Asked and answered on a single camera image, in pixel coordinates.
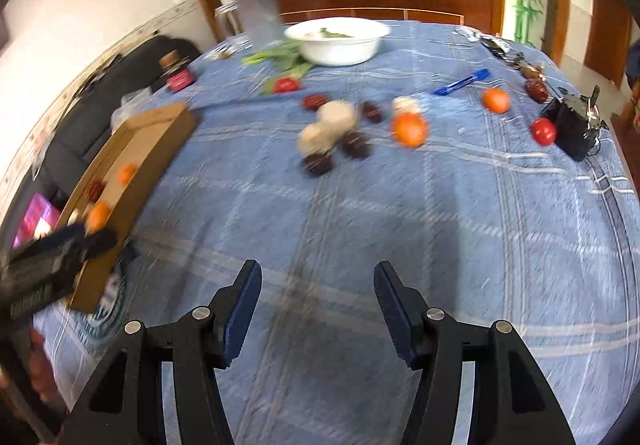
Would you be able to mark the clear plastic container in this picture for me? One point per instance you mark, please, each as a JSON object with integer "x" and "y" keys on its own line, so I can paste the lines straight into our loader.
{"x": 255, "y": 20}

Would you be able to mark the small red box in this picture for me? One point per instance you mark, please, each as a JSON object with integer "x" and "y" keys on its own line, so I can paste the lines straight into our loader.
{"x": 180, "y": 80}

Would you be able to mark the bunch of keys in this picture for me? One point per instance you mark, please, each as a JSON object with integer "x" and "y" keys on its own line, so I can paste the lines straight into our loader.
{"x": 497, "y": 46}

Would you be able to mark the magenta package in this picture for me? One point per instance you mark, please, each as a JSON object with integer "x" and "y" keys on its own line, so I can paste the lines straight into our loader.
{"x": 35, "y": 220}

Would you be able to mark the black sofa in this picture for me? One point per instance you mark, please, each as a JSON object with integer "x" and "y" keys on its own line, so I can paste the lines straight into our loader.
{"x": 145, "y": 57}

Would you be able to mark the blue pen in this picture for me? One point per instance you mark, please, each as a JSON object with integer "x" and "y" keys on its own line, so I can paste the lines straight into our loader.
{"x": 460, "y": 82}

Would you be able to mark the brown wooden door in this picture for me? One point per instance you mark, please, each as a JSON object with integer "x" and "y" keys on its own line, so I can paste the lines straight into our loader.
{"x": 607, "y": 35}

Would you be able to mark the orange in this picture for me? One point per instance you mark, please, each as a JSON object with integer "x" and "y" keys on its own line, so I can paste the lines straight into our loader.
{"x": 496, "y": 100}
{"x": 98, "y": 216}
{"x": 410, "y": 130}
{"x": 128, "y": 173}

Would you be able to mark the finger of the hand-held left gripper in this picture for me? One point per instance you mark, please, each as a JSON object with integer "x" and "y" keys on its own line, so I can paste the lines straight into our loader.
{"x": 100, "y": 244}
{"x": 62, "y": 237}

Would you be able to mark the clear plastic bag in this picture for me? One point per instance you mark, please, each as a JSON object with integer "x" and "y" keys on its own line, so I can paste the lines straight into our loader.
{"x": 131, "y": 101}

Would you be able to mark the small red tomato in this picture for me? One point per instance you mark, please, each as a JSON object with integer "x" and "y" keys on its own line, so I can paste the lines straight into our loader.
{"x": 286, "y": 85}

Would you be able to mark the large red tomato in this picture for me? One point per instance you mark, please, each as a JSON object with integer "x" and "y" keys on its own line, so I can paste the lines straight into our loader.
{"x": 544, "y": 131}

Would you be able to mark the green scallions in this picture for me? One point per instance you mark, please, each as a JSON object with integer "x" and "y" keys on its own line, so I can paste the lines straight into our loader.
{"x": 280, "y": 56}

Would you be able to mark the cardboard box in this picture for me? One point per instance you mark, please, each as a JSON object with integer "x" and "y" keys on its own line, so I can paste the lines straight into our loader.
{"x": 160, "y": 145}

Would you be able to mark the white enamel basin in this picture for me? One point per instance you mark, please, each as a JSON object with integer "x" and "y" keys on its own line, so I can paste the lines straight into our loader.
{"x": 345, "y": 52}

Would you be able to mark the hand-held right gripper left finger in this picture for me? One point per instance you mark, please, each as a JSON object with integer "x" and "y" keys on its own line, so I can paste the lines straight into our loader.
{"x": 242, "y": 315}

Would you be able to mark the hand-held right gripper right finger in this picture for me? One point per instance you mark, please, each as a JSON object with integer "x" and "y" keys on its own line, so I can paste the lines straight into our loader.
{"x": 395, "y": 315}

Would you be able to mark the wooden counter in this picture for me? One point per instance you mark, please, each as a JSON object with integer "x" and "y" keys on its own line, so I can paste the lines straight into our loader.
{"x": 380, "y": 0}

